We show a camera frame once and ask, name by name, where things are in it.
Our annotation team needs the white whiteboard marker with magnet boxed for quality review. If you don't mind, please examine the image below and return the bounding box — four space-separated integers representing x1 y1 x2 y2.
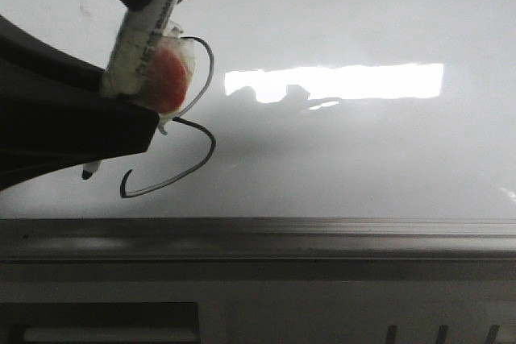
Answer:
81 0 198 180

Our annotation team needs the white whiteboard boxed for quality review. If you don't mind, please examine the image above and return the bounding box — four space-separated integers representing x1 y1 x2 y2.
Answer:
1 0 515 260

